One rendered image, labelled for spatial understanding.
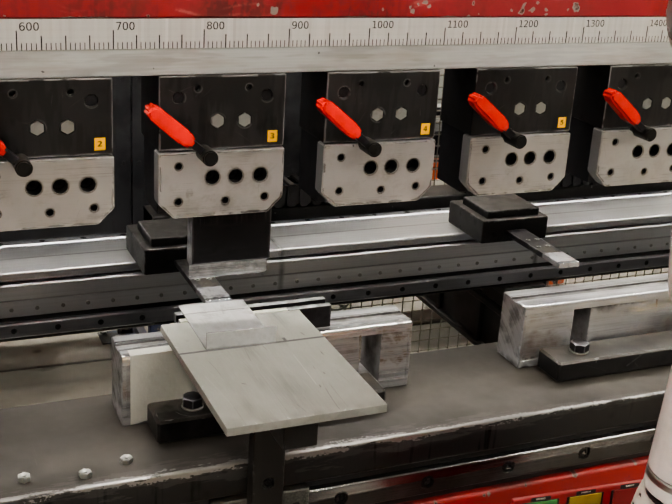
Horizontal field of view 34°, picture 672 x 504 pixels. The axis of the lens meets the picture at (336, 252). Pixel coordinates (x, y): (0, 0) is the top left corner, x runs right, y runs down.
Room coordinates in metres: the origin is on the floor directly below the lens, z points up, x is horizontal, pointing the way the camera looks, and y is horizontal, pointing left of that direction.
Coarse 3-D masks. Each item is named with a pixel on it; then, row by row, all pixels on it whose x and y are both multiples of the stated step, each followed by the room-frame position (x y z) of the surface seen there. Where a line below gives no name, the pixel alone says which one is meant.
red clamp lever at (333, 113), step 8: (320, 104) 1.24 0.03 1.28; (328, 104) 1.24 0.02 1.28; (320, 112) 1.25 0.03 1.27; (328, 112) 1.24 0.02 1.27; (336, 112) 1.24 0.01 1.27; (336, 120) 1.24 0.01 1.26; (344, 120) 1.24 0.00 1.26; (352, 120) 1.25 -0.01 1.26; (344, 128) 1.24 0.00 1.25; (352, 128) 1.25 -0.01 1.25; (352, 136) 1.25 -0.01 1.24; (360, 136) 1.26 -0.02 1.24; (360, 144) 1.27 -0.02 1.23; (368, 144) 1.26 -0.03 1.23; (376, 144) 1.26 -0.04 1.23; (368, 152) 1.26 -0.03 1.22; (376, 152) 1.26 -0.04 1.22
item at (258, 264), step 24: (216, 216) 1.26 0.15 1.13; (240, 216) 1.27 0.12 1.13; (264, 216) 1.28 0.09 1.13; (192, 240) 1.24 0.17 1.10; (216, 240) 1.26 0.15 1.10; (240, 240) 1.27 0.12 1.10; (264, 240) 1.28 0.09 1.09; (192, 264) 1.25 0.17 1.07; (216, 264) 1.27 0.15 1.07; (240, 264) 1.28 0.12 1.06; (264, 264) 1.29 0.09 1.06
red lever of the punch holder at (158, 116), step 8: (152, 104) 1.16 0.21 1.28; (144, 112) 1.16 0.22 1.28; (152, 112) 1.15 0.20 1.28; (160, 112) 1.16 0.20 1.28; (152, 120) 1.16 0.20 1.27; (160, 120) 1.16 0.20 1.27; (168, 120) 1.16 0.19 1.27; (176, 120) 1.18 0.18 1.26; (160, 128) 1.16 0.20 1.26; (168, 128) 1.16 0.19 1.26; (176, 128) 1.16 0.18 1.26; (184, 128) 1.17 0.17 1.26; (176, 136) 1.16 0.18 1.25; (184, 136) 1.17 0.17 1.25; (192, 136) 1.17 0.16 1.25; (184, 144) 1.17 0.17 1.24; (192, 144) 1.17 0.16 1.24; (200, 152) 1.18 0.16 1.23; (208, 152) 1.18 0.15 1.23; (208, 160) 1.17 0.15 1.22; (216, 160) 1.18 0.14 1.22
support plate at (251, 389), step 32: (288, 320) 1.26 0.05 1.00; (224, 352) 1.16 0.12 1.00; (256, 352) 1.16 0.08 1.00; (288, 352) 1.17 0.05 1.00; (320, 352) 1.17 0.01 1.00; (224, 384) 1.08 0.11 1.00; (256, 384) 1.08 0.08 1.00; (288, 384) 1.09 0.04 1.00; (320, 384) 1.09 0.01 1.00; (352, 384) 1.10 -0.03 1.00; (224, 416) 1.01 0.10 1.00; (256, 416) 1.01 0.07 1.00; (288, 416) 1.01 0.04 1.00; (320, 416) 1.02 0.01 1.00; (352, 416) 1.04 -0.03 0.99
